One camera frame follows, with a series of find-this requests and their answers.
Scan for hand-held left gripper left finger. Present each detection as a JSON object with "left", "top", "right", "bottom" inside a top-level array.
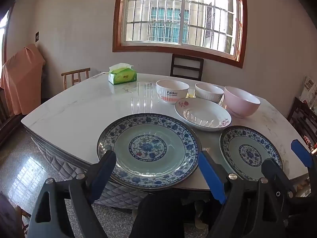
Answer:
[{"left": 28, "top": 150, "right": 117, "bottom": 238}]

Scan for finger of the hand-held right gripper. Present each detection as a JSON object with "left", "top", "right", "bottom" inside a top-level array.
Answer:
[
  {"left": 261, "top": 158, "right": 296, "bottom": 199},
  {"left": 291, "top": 139, "right": 317, "bottom": 199}
]

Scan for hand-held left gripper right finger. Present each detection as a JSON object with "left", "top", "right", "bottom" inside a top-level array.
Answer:
[{"left": 199, "top": 151, "right": 289, "bottom": 238}]

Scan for small blue patterned plate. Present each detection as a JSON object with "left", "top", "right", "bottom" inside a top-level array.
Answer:
[{"left": 219, "top": 125, "right": 283, "bottom": 181}]

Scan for large blue patterned plate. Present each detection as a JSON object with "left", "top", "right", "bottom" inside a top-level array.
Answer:
[{"left": 96, "top": 113, "right": 201, "bottom": 191}]

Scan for white printed bowl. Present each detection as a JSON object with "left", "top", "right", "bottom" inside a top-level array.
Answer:
[{"left": 156, "top": 79, "right": 190, "bottom": 105}]

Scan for dark wooden chair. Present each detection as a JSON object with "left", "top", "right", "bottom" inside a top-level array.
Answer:
[
  {"left": 0, "top": 89, "right": 23, "bottom": 149},
  {"left": 287, "top": 97, "right": 317, "bottom": 152},
  {"left": 170, "top": 54, "right": 204, "bottom": 81}
]

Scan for white floral plate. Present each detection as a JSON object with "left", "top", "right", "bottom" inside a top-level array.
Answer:
[{"left": 175, "top": 97, "right": 232, "bottom": 132}]

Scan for person's dark-trousered leg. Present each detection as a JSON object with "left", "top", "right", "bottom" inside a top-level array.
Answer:
[{"left": 130, "top": 191, "right": 185, "bottom": 238}]

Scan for pink bowl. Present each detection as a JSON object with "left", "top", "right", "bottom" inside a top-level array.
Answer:
[{"left": 224, "top": 86, "right": 261, "bottom": 118}]

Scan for white ribbed bowl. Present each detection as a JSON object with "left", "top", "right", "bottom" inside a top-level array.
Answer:
[{"left": 195, "top": 82, "right": 224, "bottom": 104}]

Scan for green tissue pack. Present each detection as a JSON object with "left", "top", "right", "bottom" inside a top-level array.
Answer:
[{"left": 108, "top": 63, "right": 137, "bottom": 85}]

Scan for light wooden chair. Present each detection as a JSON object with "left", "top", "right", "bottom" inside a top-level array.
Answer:
[{"left": 61, "top": 68, "right": 91, "bottom": 91}]

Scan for orange cloth cover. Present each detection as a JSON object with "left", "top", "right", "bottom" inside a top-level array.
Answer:
[{"left": 0, "top": 43, "right": 46, "bottom": 116}]

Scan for wooden-framed barred window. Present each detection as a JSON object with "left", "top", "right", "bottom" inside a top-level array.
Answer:
[{"left": 113, "top": 0, "right": 248, "bottom": 68}]

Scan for wooden-framed side window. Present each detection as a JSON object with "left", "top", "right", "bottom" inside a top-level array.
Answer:
[{"left": 0, "top": 6, "right": 13, "bottom": 62}]

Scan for wall calendar papers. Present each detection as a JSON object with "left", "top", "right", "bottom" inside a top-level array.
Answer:
[{"left": 298, "top": 76, "right": 317, "bottom": 105}]

